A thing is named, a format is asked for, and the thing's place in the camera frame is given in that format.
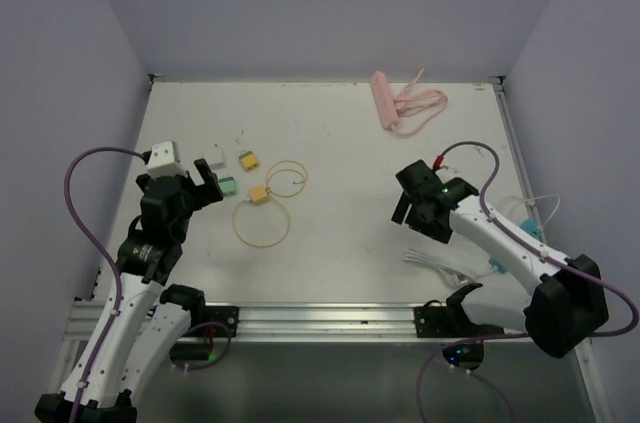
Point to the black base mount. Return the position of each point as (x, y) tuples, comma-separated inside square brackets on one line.
[(225, 314), (443, 320)]

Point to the pink power strip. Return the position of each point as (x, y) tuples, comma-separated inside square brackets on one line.
[(393, 108)]

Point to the aluminium front rail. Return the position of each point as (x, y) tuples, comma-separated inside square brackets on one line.
[(313, 323)]

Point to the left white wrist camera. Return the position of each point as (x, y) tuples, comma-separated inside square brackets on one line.
[(164, 161)]

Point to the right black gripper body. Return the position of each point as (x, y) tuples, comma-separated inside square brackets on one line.
[(431, 228)]

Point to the blue power adapter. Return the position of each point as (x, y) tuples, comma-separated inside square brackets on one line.
[(531, 228)]

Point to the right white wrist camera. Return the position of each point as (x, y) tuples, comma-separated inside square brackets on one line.
[(440, 168)]

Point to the green plug adapter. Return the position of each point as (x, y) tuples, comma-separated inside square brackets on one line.
[(228, 186)]

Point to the yellow plug adapter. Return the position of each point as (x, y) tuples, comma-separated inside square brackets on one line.
[(249, 161)]

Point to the yellow plug with cable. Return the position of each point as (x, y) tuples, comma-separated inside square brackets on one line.
[(262, 220)]

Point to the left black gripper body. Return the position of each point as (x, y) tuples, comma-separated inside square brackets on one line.
[(191, 194)]

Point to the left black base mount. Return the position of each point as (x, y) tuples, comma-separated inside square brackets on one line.
[(225, 314)]

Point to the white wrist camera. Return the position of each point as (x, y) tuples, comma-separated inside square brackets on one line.
[(164, 161), (440, 168)]

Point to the white plug adapter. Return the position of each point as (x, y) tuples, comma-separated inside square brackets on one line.
[(215, 157)]

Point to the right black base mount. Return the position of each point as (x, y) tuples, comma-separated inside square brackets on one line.
[(443, 320)]

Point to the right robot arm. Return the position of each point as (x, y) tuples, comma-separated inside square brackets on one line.
[(559, 303)]

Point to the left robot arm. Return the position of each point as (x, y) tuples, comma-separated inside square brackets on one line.
[(144, 315)]

